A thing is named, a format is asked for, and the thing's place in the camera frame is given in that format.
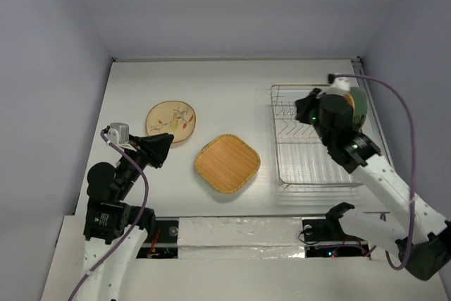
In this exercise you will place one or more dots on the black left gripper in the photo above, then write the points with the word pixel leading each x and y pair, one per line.
pixel 155 147

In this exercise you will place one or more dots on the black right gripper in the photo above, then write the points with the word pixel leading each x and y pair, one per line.
pixel 305 110

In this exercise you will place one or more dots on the beige leaf pattern plate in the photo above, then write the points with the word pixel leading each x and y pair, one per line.
pixel 173 117

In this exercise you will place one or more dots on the small orange woven plate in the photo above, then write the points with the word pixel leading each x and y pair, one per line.
pixel 349 99

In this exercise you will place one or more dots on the large orange woven plate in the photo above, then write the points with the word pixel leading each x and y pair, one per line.
pixel 227 163

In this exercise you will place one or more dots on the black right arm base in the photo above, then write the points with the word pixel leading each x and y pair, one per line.
pixel 326 228

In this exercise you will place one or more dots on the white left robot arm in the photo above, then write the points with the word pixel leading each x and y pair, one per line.
pixel 114 231

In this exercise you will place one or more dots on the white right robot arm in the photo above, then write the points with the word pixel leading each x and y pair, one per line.
pixel 418 235

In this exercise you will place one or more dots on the green flower pattern plate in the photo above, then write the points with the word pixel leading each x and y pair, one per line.
pixel 360 107

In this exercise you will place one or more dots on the white foam front panel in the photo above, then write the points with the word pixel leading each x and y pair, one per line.
pixel 240 238

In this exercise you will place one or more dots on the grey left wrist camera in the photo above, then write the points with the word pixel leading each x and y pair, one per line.
pixel 118 134

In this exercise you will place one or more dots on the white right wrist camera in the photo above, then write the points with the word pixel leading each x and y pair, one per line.
pixel 337 85

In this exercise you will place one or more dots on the metal wire dish rack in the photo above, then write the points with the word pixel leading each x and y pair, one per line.
pixel 302 160

